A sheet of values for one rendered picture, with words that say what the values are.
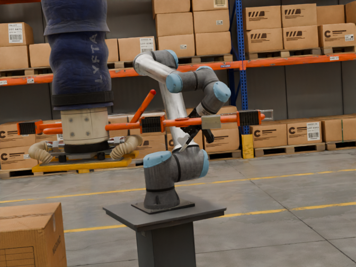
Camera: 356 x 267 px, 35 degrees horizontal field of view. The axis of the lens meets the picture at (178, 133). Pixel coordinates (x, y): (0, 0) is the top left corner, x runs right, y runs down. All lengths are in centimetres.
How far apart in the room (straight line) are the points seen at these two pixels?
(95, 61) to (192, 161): 108
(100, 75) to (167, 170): 97
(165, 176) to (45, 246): 105
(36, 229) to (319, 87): 950
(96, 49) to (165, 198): 110
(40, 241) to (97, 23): 78
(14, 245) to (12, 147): 746
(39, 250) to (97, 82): 61
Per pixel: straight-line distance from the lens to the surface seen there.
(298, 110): 1103
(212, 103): 255
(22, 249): 201
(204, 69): 264
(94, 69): 203
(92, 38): 204
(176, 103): 303
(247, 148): 935
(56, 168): 202
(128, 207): 303
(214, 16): 938
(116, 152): 199
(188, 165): 292
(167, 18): 929
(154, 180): 288
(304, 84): 1105
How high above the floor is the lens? 142
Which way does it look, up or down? 6 degrees down
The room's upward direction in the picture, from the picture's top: 4 degrees counter-clockwise
